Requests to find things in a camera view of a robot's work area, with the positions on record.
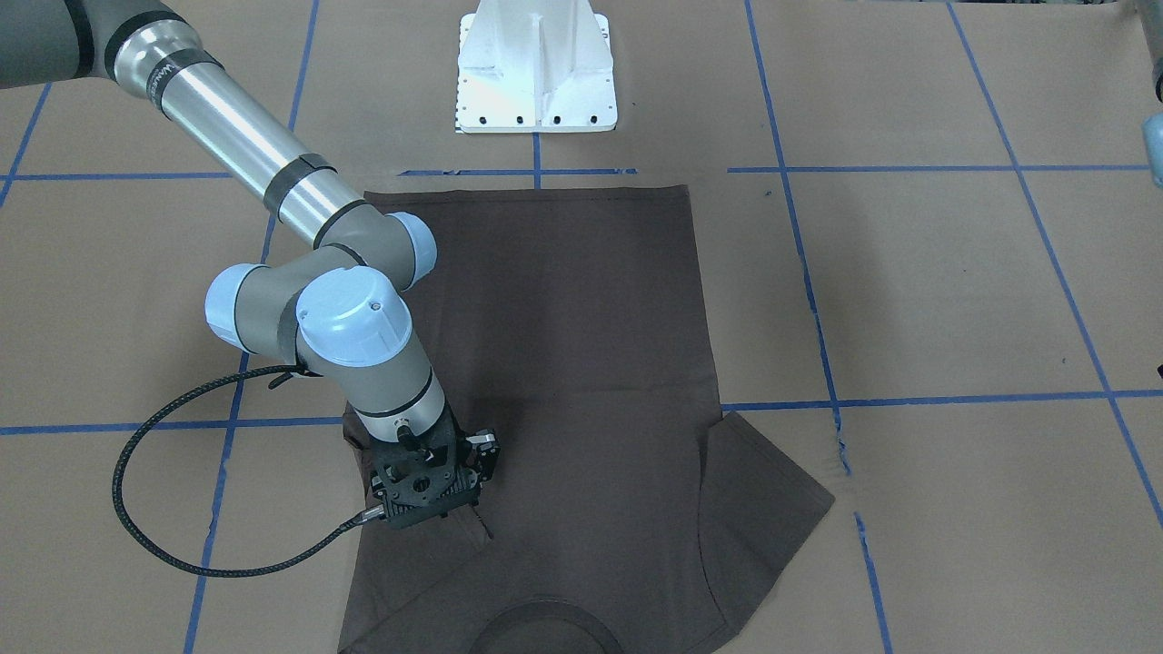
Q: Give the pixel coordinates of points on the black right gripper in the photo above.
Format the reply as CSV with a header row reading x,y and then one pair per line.
x,y
486,453

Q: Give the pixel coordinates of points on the dark brown t-shirt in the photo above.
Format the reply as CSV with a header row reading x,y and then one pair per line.
x,y
628,513

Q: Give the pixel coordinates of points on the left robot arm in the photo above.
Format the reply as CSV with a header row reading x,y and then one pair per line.
x,y
1149,14

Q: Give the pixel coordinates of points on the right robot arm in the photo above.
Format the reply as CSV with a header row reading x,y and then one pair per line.
x,y
335,312

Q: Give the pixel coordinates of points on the white camera pillar base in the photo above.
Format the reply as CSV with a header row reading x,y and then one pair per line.
x,y
535,67

